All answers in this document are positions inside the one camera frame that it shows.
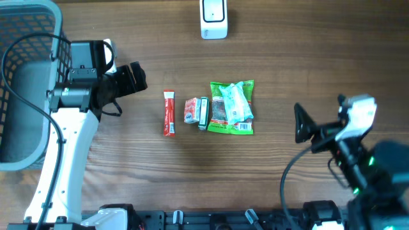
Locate red stick sachet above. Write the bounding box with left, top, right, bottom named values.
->
left=164, top=89, right=175, bottom=137

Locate teal white tissue pack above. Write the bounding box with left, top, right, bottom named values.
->
left=219, top=82, right=254, bottom=125

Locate red tissue packet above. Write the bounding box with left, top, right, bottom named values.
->
left=184, top=98, right=201, bottom=124

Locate green snack bag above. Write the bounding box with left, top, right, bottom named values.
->
left=207, top=82, right=254, bottom=135

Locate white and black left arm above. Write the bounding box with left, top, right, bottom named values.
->
left=1, top=33, right=147, bottom=229

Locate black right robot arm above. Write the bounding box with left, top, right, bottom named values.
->
left=280, top=95, right=408, bottom=229

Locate white barcode scanner box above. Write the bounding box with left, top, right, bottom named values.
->
left=199, top=0, right=228, bottom=40

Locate grey plastic mesh basket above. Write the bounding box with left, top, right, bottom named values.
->
left=1, top=1, right=71, bottom=171

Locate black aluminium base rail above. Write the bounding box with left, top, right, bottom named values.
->
left=81, top=208, right=349, bottom=230

